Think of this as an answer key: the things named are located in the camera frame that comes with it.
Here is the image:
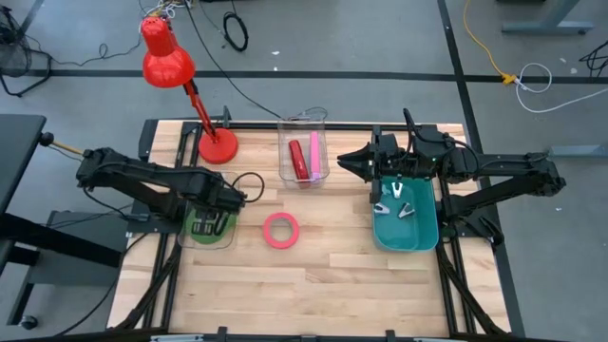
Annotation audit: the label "yellow floor cable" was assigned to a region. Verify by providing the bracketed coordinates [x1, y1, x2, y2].
[463, 0, 518, 86]

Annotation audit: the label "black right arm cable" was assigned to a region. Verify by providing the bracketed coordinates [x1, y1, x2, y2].
[402, 107, 481, 177]

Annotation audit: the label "pink tape roll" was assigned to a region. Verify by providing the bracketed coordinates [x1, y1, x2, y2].
[262, 212, 301, 250]

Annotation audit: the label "black lamp cable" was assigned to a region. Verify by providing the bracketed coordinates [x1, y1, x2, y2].
[182, 0, 284, 120]

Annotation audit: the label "pink stapler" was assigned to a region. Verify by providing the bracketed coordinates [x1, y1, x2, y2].
[309, 131, 322, 181]

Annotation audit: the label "black desk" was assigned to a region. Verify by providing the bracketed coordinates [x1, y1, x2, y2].
[0, 113, 124, 329]

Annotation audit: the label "rod with black knob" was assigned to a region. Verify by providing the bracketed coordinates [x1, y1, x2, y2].
[38, 131, 86, 157]

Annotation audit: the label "teal plastic bin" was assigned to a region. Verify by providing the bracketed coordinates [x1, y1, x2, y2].
[371, 175, 441, 253]

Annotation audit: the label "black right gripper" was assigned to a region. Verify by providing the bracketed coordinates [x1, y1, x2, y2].
[336, 125, 441, 203]

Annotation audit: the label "grey metal bar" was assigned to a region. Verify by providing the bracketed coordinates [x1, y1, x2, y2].
[549, 144, 608, 159]

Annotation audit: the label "red desk lamp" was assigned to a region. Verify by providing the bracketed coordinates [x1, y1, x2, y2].
[140, 15, 240, 166]

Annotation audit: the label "red stapler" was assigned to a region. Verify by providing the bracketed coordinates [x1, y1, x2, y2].
[288, 139, 312, 181]

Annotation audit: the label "grey table foot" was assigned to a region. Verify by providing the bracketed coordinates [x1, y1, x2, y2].
[501, 0, 595, 35]

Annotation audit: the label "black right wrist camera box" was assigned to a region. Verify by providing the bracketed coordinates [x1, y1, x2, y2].
[378, 133, 401, 165]

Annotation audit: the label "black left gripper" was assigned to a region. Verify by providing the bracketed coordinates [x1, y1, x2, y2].
[186, 172, 248, 237]

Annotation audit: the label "green tape roll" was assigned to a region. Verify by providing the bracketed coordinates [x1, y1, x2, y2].
[182, 201, 238, 246]

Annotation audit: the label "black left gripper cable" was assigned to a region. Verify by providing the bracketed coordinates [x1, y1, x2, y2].
[230, 171, 266, 204]

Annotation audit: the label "white floor cable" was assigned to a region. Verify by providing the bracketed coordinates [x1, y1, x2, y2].
[514, 62, 608, 114]

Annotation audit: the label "black coiled cable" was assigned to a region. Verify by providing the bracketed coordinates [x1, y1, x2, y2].
[222, 10, 250, 53]

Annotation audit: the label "black floor cables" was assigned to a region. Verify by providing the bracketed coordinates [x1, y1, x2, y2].
[578, 40, 608, 77]

